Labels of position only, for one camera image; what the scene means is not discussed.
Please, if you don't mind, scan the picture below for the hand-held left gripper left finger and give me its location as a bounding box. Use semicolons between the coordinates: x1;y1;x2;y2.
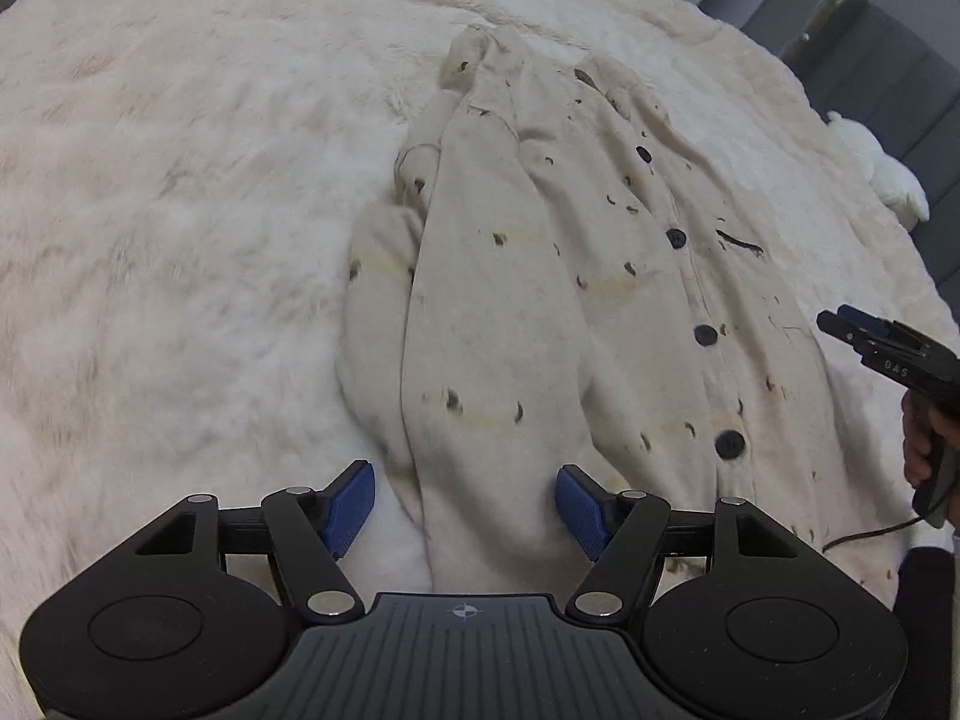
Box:
133;460;376;625

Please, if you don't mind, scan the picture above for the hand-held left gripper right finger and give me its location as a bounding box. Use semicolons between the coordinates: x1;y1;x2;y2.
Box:
555;465;801;622

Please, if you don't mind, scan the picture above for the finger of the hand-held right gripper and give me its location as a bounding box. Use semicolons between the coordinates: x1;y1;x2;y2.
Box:
817;309;876;362
838;304;940;358

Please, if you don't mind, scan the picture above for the beige spotted button cardigan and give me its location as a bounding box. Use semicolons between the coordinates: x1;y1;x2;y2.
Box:
334;24;914;595

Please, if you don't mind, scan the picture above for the person's right hand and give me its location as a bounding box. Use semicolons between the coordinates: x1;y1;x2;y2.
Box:
901;393;936;489

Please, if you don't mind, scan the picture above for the white plush toy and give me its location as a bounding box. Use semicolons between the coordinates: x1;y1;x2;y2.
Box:
825;110;932;230

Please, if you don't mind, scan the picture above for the person's dark clothing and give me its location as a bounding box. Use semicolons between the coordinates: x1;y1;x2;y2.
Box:
895;544;960;695

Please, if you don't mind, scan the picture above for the grey padded headboard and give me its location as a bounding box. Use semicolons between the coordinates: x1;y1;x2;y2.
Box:
585;0;960;301

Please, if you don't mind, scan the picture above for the fluffy cream bed blanket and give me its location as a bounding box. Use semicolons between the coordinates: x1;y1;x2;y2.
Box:
0;0;960;720

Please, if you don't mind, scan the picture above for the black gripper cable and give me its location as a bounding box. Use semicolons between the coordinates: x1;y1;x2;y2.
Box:
821;513;940;554

